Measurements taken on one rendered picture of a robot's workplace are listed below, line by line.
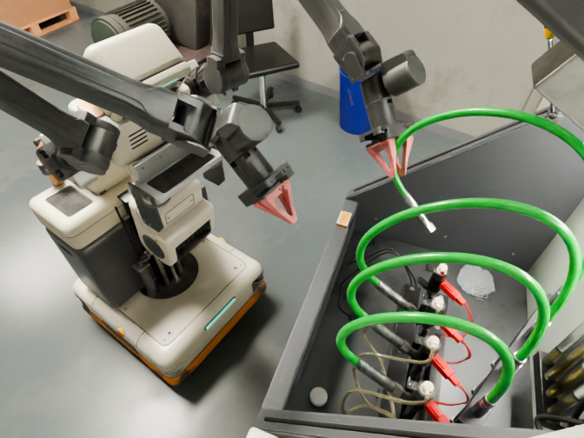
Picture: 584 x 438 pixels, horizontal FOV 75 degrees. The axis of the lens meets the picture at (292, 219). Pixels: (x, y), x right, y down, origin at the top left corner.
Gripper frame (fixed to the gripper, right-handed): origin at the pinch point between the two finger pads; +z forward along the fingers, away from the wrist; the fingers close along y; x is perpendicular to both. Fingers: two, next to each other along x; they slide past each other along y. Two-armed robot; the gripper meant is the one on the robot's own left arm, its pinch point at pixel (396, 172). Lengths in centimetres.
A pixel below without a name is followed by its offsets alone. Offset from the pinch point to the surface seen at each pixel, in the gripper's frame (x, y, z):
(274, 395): 14, -32, 37
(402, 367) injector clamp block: 2.3, -9.4, 37.6
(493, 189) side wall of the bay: 0.1, 30.4, 8.8
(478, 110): -20.5, -1.0, -5.2
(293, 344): 17.9, -23.8, 30.0
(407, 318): -20.7, -26.3, 19.6
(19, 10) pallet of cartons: 410, -52, -285
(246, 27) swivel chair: 188, 84, -143
